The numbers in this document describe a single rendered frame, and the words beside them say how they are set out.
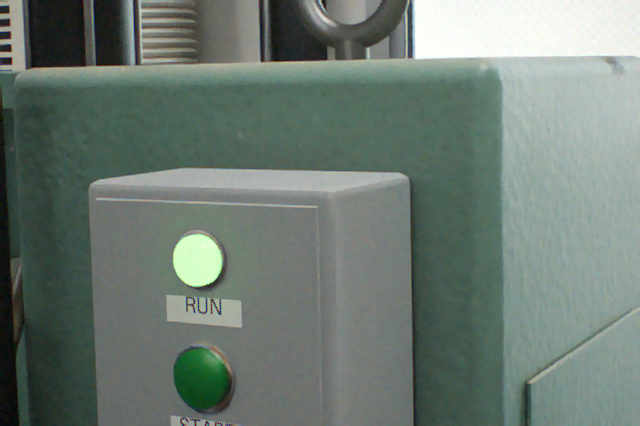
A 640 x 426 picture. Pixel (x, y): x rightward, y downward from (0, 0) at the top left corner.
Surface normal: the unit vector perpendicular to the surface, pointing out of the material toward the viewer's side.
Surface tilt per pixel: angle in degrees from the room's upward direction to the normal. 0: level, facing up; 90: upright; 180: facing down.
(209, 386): 91
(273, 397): 90
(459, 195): 90
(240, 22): 90
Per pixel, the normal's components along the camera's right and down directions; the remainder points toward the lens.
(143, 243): -0.48, 0.11
